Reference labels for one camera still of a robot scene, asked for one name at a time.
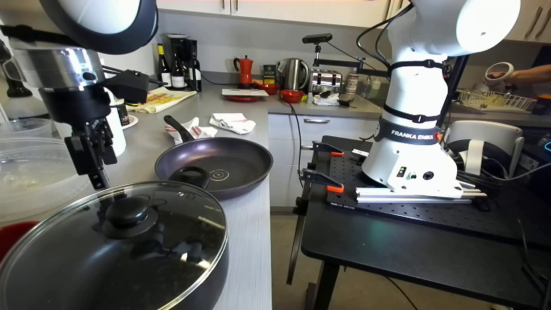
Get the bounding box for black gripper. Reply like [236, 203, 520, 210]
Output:
[40, 84, 120, 191]

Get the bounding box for glass lid with black knob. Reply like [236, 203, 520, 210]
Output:
[0, 179, 229, 310]

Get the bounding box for white mug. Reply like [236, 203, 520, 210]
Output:
[484, 60, 516, 84]

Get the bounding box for person forearm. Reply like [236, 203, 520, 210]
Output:
[516, 62, 551, 86]

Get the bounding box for black pot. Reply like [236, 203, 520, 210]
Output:
[165, 243, 231, 310]

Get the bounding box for red moka pot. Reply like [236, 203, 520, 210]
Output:
[232, 55, 256, 90]

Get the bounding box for steel cooking pot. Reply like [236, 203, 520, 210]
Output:
[308, 69, 346, 96]

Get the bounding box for person hand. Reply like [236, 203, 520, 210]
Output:
[501, 67, 522, 86]

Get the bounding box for dark spice jar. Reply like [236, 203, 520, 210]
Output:
[115, 100, 133, 127]

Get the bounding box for clear plastic container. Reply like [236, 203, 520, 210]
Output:
[0, 117, 96, 224]

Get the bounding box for crumpled white red-striped towel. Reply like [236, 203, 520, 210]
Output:
[164, 115, 219, 145]

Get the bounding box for dark wine bottle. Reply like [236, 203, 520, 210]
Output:
[191, 53, 205, 95]
[157, 43, 174, 90]

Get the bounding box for red cup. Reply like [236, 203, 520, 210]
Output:
[0, 220, 43, 262]

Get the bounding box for spray bottle with black head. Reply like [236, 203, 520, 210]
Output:
[0, 40, 36, 100]

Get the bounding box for purple frying pan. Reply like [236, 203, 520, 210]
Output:
[153, 114, 275, 201]

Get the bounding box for black coffee machine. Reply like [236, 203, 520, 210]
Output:
[162, 33, 200, 91]

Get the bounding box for folded white red-striped towel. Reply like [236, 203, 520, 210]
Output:
[208, 112, 258, 136]

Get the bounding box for red plate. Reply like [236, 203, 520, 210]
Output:
[222, 93, 263, 105]

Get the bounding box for white cutting board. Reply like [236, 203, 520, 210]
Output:
[220, 86, 270, 100]

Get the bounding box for white lower cabinet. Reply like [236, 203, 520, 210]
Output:
[267, 112, 382, 210]

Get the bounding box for red bowl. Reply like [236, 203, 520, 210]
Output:
[279, 88, 305, 105]

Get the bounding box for steel electric kettle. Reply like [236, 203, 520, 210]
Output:
[277, 57, 312, 93]

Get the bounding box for black clamp with orange tip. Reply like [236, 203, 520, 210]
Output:
[301, 167, 348, 198]
[310, 139, 348, 160]

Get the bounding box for white dish cloth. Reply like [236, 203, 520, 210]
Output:
[312, 91, 343, 108]

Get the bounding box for white upper cabinets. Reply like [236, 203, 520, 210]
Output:
[155, 0, 551, 45]

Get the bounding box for black robot table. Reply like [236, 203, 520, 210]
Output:
[284, 134, 551, 310]

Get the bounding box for white grey headset device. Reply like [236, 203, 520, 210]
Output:
[442, 119, 527, 177]

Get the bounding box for white dish rack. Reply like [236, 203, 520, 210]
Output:
[456, 84, 539, 114]

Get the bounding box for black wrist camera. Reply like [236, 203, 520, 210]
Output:
[103, 69, 151, 105]

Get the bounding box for black kettle power cable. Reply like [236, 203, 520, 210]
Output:
[284, 100, 306, 177]

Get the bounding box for black camera stand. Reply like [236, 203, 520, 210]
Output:
[301, 31, 393, 79]

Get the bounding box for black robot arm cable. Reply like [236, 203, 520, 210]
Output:
[355, 0, 415, 74]

